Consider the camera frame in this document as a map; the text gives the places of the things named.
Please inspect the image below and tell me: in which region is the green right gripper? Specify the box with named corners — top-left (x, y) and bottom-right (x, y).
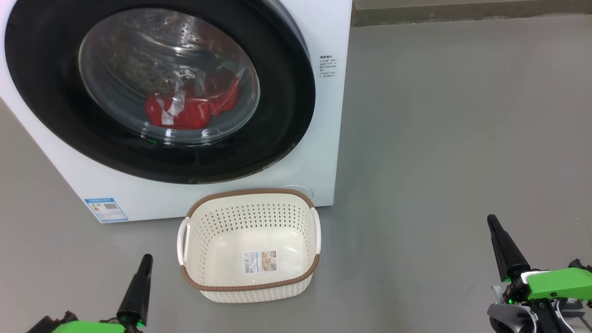
top-left (487, 214), bottom-right (592, 333)

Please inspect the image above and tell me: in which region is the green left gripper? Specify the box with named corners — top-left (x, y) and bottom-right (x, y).
top-left (52, 254), bottom-right (153, 333)

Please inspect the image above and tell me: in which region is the red and white garment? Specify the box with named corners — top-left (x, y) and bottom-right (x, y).
top-left (145, 69), bottom-right (241, 130)

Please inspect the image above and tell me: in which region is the washing machine door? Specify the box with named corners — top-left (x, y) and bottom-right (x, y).
top-left (5, 0), bottom-right (316, 185)

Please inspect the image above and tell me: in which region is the cream basket with brown rim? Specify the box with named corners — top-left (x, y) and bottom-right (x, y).
top-left (176, 188), bottom-right (321, 304)

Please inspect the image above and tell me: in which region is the white printed warning label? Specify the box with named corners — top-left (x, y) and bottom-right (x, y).
top-left (244, 250), bottom-right (278, 274)

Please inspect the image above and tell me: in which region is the white front-load washing machine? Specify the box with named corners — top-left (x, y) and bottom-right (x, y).
top-left (0, 0), bottom-right (353, 223)

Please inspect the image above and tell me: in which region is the stainless steel washing machine drum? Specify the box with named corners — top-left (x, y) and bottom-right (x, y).
top-left (81, 9), bottom-right (259, 139)

